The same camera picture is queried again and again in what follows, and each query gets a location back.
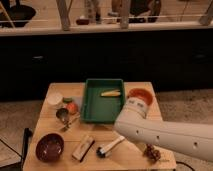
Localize white dish brush black bristles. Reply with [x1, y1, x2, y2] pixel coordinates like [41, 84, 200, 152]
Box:
[96, 136, 125, 158]

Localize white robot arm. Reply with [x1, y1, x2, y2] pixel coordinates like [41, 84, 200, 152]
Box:
[114, 97, 213, 162]

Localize orange bowl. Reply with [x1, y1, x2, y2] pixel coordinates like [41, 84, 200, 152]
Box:
[127, 88, 153, 106]

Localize purple bowl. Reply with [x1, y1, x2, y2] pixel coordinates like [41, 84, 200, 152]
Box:
[35, 133, 64, 163]

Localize yellow corn cob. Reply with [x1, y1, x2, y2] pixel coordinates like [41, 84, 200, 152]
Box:
[101, 90, 121, 97]

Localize green plastic tray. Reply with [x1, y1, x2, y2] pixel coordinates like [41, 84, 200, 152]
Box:
[81, 79, 125, 124]

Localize orange tomato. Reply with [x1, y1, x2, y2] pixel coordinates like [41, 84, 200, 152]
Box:
[66, 102, 78, 115]

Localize green small lid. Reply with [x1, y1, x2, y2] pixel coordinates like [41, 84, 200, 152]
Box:
[63, 97, 73, 103]

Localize metal cup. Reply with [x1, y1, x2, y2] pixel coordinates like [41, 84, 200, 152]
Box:
[56, 108, 69, 124]

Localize metal spoon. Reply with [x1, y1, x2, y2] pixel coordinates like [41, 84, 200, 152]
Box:
[60, 115, 80, 132]

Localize white cup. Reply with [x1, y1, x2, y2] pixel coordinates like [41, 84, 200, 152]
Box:
[47, 93, 63, 109]

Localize wooden block eraser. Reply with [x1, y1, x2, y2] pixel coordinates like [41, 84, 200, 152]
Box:
[72, 135, 95, 161]

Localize dark grape bunch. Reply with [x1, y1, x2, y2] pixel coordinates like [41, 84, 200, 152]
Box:
[144, 144, 161, 162]

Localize black cable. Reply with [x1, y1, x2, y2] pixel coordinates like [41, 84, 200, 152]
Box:
[175, 161, 196, 171]

